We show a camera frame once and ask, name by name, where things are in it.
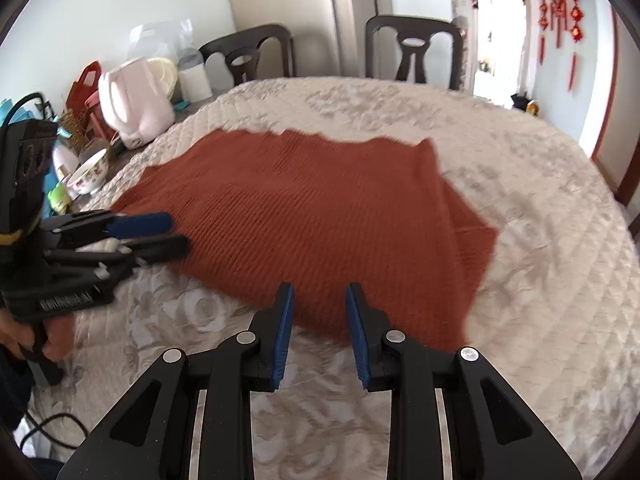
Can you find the white container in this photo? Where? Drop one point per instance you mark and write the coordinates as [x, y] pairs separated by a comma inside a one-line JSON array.
[[196, 80]]

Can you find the white electric kettle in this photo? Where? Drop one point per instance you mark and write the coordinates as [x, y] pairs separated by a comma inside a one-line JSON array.
[[135, 100]]

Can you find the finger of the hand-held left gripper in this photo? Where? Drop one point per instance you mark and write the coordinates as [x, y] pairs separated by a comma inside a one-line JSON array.
[[145, 222], [165, 247]]

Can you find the brown door frame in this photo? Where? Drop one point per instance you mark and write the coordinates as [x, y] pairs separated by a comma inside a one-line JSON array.
[[607, 110]]

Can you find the red tasselled ornament hanging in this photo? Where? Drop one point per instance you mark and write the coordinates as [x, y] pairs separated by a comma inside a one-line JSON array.
[[556, 0]]

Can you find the white floral bowl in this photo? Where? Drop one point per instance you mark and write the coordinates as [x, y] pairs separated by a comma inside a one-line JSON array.
[[87, 177]]

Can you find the green frog-lid container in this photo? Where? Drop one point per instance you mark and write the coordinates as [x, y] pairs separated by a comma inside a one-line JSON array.
[[61, 199]]

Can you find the rust red knit sweater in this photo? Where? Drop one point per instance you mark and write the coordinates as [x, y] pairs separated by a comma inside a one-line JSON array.
[[310, 220]]

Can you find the red paper bag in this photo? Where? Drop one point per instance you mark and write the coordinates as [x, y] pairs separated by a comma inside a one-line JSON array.
[[87, 85]]

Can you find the dark wooden chair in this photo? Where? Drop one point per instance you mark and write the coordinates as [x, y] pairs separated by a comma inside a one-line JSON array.
[[270, 35], [385, 27]]

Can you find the red Chinese knot hanging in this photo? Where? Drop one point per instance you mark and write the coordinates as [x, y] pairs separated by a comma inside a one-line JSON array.
[[542, 5], [575, 10]]

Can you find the clear plastic bag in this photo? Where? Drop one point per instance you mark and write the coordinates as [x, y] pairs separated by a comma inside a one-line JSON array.
[[150, 35]]

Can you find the white spray bottle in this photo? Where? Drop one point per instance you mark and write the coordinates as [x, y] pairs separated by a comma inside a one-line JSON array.
[[65, 160]]

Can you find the person's left hand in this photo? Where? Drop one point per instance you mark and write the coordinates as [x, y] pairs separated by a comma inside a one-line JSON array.
[[62, 337]]

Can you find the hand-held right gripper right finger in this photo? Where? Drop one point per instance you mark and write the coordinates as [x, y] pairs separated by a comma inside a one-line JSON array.
[[356, 340]]

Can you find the beige quilted table cover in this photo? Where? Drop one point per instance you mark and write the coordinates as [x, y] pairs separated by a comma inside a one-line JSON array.
[[525, 285]]

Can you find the pink red lidded container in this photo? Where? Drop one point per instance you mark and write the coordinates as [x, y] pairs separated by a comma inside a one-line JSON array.
[[97, 115]]

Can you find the dark small object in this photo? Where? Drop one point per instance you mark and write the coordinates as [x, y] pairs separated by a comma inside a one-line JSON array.
[[522, 102]]

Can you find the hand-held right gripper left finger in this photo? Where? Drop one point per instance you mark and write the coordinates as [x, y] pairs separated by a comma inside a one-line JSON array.
[[282, 340]]

